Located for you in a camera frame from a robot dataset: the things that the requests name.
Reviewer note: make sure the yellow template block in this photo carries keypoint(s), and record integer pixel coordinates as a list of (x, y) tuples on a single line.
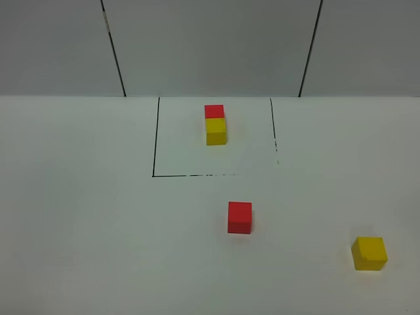
[(215, 131)]

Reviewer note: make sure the red template block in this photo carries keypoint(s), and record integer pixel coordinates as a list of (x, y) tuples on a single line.
[(214, 111)]

